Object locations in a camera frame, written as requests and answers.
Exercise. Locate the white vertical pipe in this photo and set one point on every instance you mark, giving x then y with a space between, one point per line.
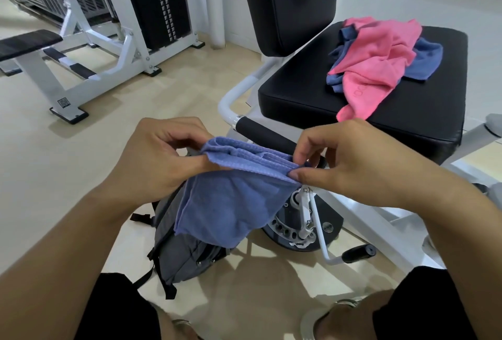
215 2

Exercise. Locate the white weight machine frame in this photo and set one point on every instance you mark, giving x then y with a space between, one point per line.
106 77

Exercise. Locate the person's white right shoe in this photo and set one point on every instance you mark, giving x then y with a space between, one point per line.
310 324

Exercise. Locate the pink towel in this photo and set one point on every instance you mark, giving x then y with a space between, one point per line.
376 57

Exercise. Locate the black backrest pad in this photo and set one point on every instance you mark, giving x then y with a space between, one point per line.
274 6

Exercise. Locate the black weight stack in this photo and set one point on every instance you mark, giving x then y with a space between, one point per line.
153 6

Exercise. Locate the white lever with black grip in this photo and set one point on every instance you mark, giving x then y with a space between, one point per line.
357 253

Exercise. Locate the grey backpack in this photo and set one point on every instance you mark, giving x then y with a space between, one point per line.
180 257

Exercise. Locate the black bench pad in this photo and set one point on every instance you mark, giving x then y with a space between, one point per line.
23 45

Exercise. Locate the person's black shorts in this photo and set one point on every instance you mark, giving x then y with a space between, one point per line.
113 308

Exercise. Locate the person's white left shoe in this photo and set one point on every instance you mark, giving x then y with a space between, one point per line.
180 324

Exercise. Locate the blue towel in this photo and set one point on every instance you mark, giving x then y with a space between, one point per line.
227 202
427 61

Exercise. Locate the person's white shoe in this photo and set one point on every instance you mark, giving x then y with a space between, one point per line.
310 324
180 324

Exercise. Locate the person's left hand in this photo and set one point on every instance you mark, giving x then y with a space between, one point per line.
157 159

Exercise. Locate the black seat pad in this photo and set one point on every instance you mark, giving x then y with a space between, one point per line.
423 116

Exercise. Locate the person's right hand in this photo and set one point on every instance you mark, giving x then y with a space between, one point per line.
368 163

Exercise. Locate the person's left forearm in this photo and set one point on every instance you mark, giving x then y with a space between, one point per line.
51 265

